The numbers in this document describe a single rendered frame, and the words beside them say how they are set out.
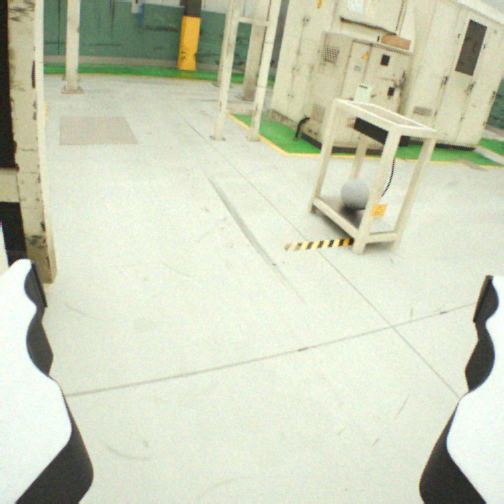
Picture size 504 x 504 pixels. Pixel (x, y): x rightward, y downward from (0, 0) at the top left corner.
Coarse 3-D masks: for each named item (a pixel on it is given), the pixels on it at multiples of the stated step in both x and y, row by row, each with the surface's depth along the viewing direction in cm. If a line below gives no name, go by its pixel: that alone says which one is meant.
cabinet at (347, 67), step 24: (336, 48) 381; (360, 48) 369; (384, 48) 380; (336, 72) 386; (360, 72) 384; (384, 72) 395; (312, 96) 429; (336, 96) 391; (360, 96) 400; (384, 96) 412; (312, 120) 434; (312, 144) 442; (336, 144) 423
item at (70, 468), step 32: (0, 288) 9; (32, 288) 10; (0, 320) 8; (32, 320) 8; (0, 352) 7; (32, 352) 8; (0, 384) 7; (32, 384) 7; (0, 416) 6; (32, 416) 6; (64, 416) 6; (0, 448) 5; (32, 448) 5; (64, 448) 6; (0, 480) 5; (32, 480) 5; (64, 480) 6
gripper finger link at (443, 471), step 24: (480, 312) 10; (480, 336) 8; (480, 360) 8; (480, 384) 7; (456, 408) 6; (480, 408) 6; (456, 432) 6; (480, 432) 6; (432, 456) 6; (456, 456) 6; (480, 456) 5; (432, 480) 6; (456, 480) 5; (480, 480) 5
